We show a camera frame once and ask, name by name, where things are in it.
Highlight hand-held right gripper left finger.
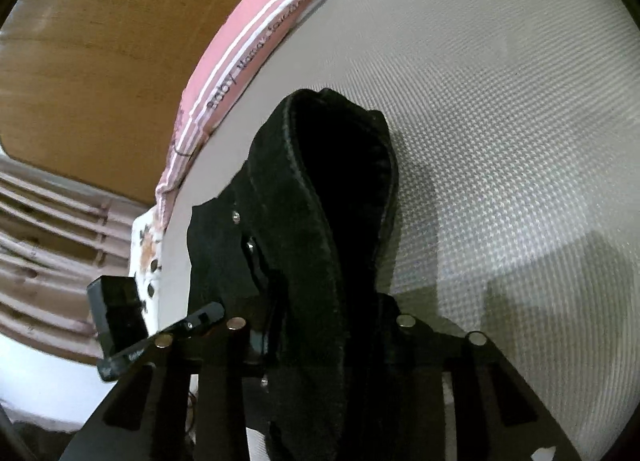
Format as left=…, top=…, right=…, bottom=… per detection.
left=60, top=317, right=262, bottom=461

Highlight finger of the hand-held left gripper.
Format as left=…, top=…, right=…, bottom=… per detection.
left=96, top=302, right=226, bottom=383

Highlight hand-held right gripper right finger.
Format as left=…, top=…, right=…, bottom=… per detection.
left=379, top=293, right=583, bottom=461

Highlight black pants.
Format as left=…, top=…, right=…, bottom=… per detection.
left=186, top=87, right=402, bottom=461

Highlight white floral cloth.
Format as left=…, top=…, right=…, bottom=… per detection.
left=128, top=205, right=170, bottom=338

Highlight beige waffle bed blanket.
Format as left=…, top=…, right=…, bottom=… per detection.
left=156, top=0, right=640, bottom=461

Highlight wooden headboard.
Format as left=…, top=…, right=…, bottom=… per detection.
left=0, top=0, right=297, bottom=203

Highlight pink striped printed pillow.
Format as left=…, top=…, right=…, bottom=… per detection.
left=154, top=0, right=383, bottom=223

